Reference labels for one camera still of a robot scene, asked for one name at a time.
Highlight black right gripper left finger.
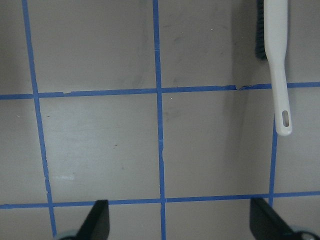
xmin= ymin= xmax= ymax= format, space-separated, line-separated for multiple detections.
xmin=75 ymin=200 xmax=110 ymax=240

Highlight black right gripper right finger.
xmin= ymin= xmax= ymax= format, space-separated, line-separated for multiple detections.
xmin=249 ymin=198 xmax=300 ymax=240

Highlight beige hand brush black bristles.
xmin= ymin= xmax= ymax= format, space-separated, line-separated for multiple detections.
xmin=255 ymin=0 xmax=293 ymax=136

